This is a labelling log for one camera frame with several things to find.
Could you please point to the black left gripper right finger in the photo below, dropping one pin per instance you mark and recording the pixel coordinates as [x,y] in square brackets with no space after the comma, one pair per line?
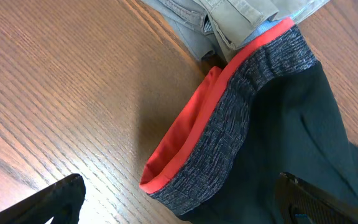
[309,202]

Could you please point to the black leggings red waistband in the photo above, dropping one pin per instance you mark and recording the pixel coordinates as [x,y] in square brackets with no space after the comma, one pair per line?
[268,116]

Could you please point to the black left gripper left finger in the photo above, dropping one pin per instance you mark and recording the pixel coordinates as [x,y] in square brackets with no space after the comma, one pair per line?
[59,203]

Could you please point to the folded khaki pants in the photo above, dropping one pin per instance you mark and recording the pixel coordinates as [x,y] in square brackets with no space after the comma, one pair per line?
[223,27]

